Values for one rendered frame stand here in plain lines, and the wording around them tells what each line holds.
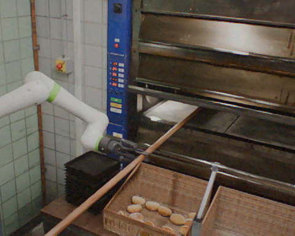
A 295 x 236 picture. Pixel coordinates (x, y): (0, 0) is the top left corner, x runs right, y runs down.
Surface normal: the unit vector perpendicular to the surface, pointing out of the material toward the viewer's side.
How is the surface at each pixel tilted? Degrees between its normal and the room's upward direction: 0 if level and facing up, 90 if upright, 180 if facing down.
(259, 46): 70
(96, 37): 90
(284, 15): 90
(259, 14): 90
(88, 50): 90
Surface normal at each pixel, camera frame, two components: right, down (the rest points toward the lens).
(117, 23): -0.47, 0.30
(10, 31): 0.88, 0.21
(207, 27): -0.42, -0.04
